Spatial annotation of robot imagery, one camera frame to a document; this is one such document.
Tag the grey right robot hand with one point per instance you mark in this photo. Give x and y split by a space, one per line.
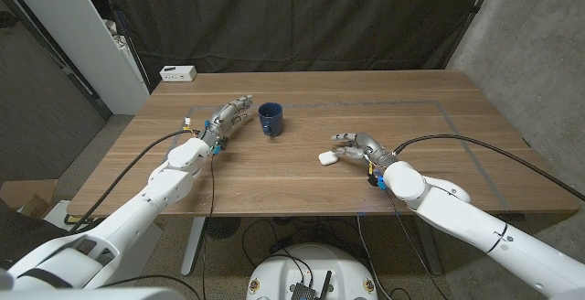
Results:
365 146

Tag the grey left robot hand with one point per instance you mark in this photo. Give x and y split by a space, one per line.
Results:
224 119

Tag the white AirPods case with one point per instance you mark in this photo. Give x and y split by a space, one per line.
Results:
328 158

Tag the white robot base with antenna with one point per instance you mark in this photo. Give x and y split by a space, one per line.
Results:
311 268

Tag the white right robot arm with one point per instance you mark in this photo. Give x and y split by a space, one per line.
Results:
466 222

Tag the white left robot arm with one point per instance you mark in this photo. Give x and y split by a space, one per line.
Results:
155 195

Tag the dark blue ceramic mug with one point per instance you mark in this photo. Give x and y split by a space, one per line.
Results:
269 119

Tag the white power strip box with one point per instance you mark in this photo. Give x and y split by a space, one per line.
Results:
178 73

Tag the round black floor fan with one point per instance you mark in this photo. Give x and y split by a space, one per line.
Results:
222 228

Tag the black curtain backdrop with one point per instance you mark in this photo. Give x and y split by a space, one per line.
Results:
297 16

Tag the grey table leg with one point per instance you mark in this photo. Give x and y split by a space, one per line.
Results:
432 259
192 249

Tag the black backdrop stand pole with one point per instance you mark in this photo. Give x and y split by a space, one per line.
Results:
475 7
120 21

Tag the white shelf cabinet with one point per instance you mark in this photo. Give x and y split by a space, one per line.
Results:
77 30

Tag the small white floor box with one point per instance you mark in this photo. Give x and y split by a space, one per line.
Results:
57 212

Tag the brown cardboard box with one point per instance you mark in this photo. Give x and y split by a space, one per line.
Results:
23 192

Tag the white robot torso edge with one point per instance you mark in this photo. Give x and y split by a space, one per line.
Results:
91 295

